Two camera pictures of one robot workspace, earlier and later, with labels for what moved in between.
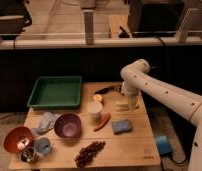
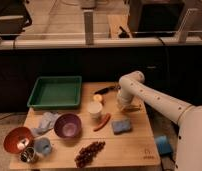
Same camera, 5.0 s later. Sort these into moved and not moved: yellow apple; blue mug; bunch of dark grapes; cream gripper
Moved: cream gripper
Not moved: blue mug; yellow apple; bunch of dark grapes
